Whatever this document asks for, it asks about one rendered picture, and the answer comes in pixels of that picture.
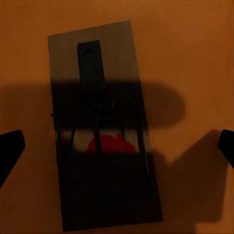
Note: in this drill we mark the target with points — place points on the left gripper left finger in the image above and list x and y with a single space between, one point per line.
12 145

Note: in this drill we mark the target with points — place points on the cabinet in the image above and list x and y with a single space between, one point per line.
185 58

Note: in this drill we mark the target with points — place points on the mousetrap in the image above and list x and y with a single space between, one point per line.
106 170

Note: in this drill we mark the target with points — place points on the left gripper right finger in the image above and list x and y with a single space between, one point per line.
226 145

